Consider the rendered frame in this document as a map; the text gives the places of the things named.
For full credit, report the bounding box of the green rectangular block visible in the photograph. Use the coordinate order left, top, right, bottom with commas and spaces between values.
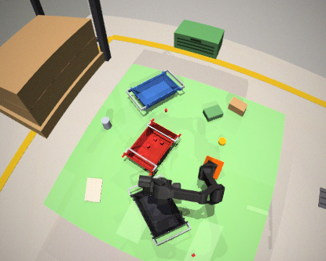
203, 104, 223, 121

